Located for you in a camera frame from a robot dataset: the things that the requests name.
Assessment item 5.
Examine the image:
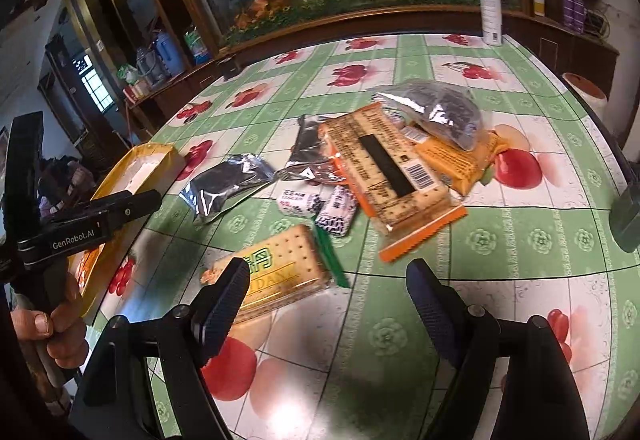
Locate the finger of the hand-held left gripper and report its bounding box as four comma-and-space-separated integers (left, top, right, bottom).
47, 189, 164, 227

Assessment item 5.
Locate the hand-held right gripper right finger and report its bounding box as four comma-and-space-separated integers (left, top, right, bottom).
406, 259, 591, 440

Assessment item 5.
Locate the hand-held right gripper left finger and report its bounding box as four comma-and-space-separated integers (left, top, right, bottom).
67, 257, 251, 440

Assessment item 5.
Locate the yellow tray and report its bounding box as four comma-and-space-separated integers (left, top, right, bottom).
67, 143, 187, 321

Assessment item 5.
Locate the green-edged cracker packet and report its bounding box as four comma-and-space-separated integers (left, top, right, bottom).
200, 224, 351, 326

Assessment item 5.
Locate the silver foil snack packet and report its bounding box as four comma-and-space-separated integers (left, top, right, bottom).
178, 154, 277, 226

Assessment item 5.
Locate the yellow-orange snack packet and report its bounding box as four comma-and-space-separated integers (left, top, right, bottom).
412, 127, 511, 196

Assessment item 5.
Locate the clear bag of dark snacks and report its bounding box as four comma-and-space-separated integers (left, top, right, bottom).
372, 81, 488, 152

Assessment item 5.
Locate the person's left hand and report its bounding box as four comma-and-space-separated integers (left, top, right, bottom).
10, 274, 89, 372

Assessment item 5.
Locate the green fruit-print tablecloth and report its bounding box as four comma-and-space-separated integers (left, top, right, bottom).
82, 34, 640, 440

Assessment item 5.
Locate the small white-blue wrapped candy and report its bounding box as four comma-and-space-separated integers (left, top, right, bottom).
315, 185, 358, 238
276, 188, 321, 218

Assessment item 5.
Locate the clear plastic jug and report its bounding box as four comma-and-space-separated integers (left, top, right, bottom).
136, 46, 158, 83

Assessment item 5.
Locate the blue thermos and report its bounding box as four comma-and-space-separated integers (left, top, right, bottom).
155, 32, 185, 76

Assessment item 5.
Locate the green plastic bag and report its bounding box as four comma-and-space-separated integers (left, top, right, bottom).
184, 26, 210, 66

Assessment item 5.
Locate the dark foil snack packet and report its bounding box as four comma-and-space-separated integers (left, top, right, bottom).
276, 114, 346, 186

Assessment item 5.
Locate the large orange-edged cracker packet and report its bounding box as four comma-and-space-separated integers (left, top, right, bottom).
317, 102, 468, 263

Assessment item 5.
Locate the white jar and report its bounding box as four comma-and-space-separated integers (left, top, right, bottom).
562, 71, 608, 113

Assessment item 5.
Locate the white spray bottle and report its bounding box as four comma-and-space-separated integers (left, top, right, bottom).
479, 0, 503, 46

